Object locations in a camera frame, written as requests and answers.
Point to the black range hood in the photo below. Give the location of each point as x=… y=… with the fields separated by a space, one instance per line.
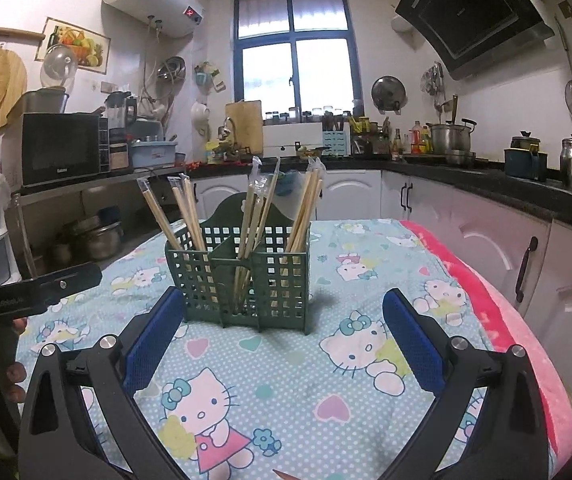
x=471 y=35

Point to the blue dish rack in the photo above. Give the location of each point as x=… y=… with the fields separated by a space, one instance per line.
x=152 y=154

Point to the black microwave oven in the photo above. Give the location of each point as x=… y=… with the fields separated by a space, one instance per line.
x=62 y=147

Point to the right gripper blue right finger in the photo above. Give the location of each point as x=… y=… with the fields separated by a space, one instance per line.
x=420 y=339

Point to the pink towel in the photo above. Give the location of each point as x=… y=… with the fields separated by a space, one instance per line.
x=503 y=326

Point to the wooden cutting board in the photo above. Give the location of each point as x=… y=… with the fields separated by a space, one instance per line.
x=248 y=120

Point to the glass lid on wall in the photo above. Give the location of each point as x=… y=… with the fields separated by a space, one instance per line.
x=59 y=67

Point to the dark green plastic utensil basket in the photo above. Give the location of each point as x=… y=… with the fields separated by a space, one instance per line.
x=269 y=288

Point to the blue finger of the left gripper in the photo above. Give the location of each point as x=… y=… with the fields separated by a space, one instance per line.
x=49 y=289

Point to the steel pot on shelf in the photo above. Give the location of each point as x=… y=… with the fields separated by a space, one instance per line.
x=95 y=241

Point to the blue framed window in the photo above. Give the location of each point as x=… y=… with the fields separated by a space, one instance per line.
x=298 y=58

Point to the wooden chopstick pair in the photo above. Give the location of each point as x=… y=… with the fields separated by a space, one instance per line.
x=262 y=190
x=158 y=213
x=266 y=206
x=183 y=192
x=311 y=190
x=248 y=227

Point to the person's left hand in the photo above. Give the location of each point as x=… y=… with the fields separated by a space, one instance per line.
x=16 y=372

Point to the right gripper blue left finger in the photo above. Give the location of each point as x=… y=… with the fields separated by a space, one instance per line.
x=146 y=338

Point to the hanging pot lid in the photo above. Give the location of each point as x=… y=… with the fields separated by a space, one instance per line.
x=388 y=94

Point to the black blender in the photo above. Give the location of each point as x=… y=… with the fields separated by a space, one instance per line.
x=121 y=109

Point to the large steel stock pot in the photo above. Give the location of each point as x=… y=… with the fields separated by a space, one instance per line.
x=449 y=137

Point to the Hello Kitty blue tablecloth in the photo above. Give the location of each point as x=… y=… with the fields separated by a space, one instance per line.
x=337 y=402

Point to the fruit picture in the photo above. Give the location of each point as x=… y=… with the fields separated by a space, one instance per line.
x=90 y=48

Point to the blue enamel pot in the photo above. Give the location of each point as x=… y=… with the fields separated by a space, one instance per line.
x=524 y=159

